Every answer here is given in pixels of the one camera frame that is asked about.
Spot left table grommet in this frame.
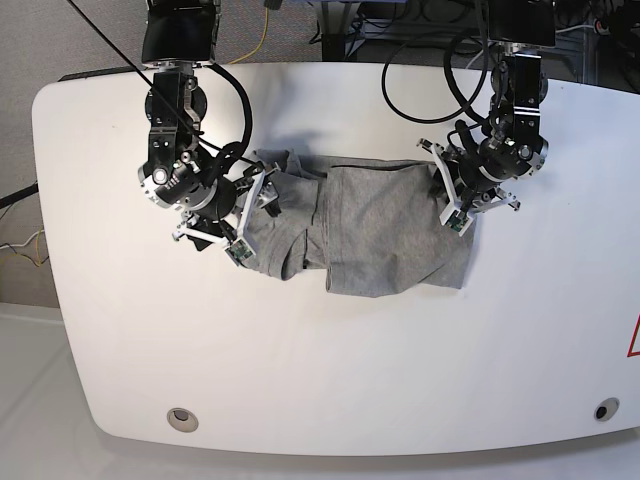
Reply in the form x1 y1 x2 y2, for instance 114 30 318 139
167 408 199 433

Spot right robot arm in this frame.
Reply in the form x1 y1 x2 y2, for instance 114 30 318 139
138 1 279 263

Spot right table grommet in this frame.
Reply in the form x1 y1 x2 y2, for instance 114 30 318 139
594 397 620 422

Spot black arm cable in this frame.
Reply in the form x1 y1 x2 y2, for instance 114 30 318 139
382 29 494 136
64 0 269 169

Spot white and yellow floor cables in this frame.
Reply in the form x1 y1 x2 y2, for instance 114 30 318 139
0 227 47 269

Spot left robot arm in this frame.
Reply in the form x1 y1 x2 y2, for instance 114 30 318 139
418 1 555 234

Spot grey T-shirt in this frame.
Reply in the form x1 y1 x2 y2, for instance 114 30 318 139
245 149 474 298

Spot yellow cable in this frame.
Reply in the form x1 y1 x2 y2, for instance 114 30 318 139
234 0 281 65

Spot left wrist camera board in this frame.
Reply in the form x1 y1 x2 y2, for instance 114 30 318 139
440 209 475 237

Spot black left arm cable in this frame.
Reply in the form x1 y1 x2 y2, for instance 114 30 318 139
382 29 494 136

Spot black table leg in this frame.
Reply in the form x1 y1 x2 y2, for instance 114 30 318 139
313 1 361 62

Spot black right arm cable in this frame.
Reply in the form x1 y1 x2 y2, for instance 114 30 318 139
64 0 269 169

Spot table grommet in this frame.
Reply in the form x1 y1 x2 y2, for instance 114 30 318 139
167 408 199 433
594 397 620 422

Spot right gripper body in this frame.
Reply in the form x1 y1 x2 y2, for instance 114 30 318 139
172 162 280 250

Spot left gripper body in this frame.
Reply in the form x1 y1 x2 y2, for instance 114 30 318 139
417 138 521 220

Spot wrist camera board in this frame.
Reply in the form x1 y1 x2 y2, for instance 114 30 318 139
224 238 255 267
440 209 475 237

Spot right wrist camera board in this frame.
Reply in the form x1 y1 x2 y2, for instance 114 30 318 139
224 238 255 267

